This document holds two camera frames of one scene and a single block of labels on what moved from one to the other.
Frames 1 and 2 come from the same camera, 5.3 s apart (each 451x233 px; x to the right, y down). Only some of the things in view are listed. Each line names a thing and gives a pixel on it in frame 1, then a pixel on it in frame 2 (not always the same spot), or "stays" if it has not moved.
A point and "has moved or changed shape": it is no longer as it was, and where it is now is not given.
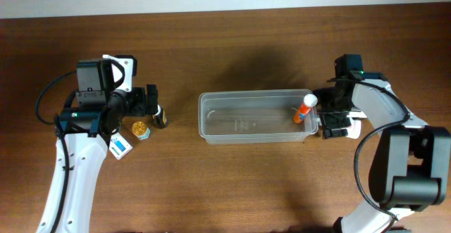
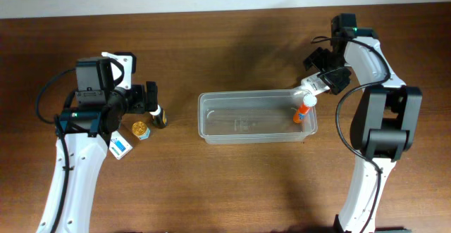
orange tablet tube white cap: (309, 101) stays
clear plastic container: (253, 117) stays
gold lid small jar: (141, 129) stays
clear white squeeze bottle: (354, 129) has moved or changed shape
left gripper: (151, 99) stays
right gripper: (331, 111) to (337, 77)
